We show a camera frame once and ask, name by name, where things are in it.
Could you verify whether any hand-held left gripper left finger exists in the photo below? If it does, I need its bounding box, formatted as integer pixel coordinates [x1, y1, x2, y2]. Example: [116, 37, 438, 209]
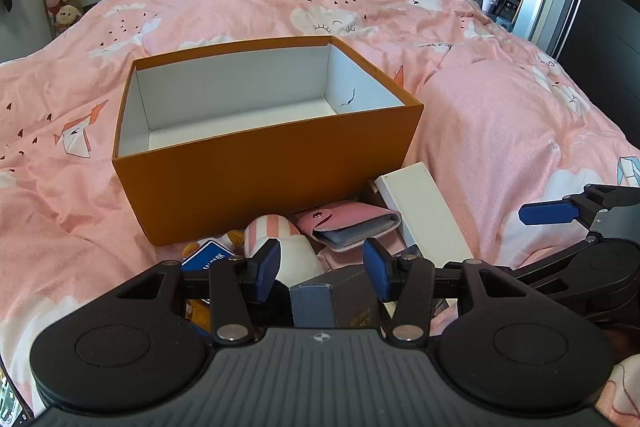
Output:
[107, 238, 282, 347]

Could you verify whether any pink fabric pouch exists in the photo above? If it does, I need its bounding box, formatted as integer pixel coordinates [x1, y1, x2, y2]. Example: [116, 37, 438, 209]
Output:
[315, 247, 371, 272]

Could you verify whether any pink card wallet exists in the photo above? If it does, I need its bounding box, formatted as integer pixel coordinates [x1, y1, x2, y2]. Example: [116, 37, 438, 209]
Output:
[297, 202, 402, 253]

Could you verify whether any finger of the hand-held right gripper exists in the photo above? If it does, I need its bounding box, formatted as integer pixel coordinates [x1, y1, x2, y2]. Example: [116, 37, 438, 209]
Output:
[484, 239, 598, 303]
[519, 184, 608, 233]

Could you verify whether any dark box with gold print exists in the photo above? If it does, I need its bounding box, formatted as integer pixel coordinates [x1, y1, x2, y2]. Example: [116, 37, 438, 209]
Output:
[325, 264, 398, 333]

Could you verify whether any white pink striped plush toy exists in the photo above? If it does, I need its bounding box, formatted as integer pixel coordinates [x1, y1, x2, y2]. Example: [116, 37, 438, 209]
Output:
[182, 231, 246, 333]

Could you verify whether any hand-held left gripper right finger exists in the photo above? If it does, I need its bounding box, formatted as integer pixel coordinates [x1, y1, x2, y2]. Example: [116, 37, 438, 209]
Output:
[362, 238, 538, 348]

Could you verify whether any orange cardboard box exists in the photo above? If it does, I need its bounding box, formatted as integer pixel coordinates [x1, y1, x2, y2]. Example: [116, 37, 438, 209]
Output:
[111, 34, 425, 248]

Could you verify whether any blue card with white border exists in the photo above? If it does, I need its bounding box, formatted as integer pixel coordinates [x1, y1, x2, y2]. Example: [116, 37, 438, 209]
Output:
[181, 239, 237, 272]

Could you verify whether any long white box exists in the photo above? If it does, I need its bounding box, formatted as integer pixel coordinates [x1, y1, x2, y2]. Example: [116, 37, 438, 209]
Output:
[375, 162, 473, 260]

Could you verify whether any dark wardrobe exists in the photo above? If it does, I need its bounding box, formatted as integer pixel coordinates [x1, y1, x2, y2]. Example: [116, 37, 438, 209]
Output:
[555, 0, 640, 148]

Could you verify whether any pink printed blanket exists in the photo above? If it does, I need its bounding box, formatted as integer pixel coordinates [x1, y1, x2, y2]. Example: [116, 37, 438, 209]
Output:
[0, 0, 640, 427]

